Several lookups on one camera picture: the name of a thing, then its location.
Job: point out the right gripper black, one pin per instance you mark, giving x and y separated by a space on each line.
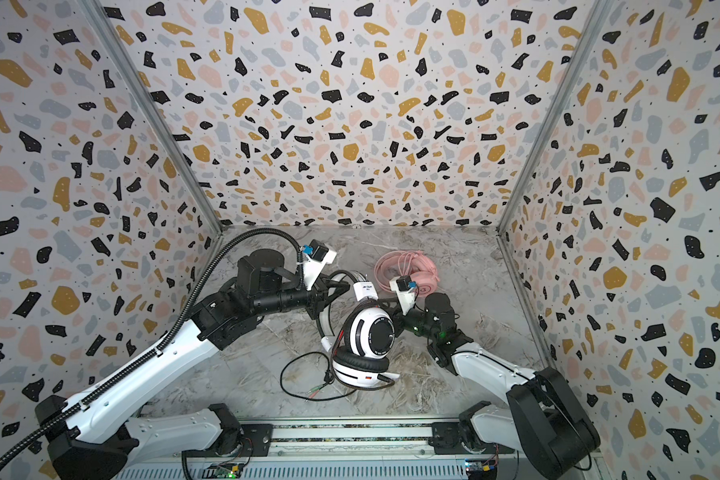
408 321

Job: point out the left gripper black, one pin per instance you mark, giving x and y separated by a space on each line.
323 293

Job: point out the pink headphones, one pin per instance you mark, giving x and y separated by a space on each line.
413 263

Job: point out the white black headphones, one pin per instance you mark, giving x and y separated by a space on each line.
358 350

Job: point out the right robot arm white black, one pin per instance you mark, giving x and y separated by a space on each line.
541 420

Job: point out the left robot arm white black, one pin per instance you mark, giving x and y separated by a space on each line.
97 436

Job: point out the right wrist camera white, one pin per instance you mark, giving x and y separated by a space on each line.
406 291

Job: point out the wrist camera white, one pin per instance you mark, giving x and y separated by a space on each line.
317 255
406 291

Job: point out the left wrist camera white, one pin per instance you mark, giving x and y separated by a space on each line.
317 255

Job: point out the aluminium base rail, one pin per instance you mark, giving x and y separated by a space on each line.
335 448

